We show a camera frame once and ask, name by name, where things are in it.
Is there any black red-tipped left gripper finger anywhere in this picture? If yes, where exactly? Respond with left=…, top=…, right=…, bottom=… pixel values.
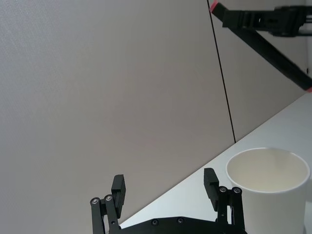
left=208, top=0, right=275, bottom=29
left=228, top=27, right=312, bottom=93

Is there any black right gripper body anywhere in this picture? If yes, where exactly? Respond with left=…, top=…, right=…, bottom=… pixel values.
left=267, top=4, right=312, bottom=38

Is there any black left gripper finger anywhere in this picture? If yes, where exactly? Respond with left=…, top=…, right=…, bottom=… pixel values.
left=203, top=167, right=246, bottom=232
left=90, top=174, right=127, bottom=234

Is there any white paper cup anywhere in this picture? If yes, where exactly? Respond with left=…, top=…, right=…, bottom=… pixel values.
left=225, top=147, right=312, bottom=234

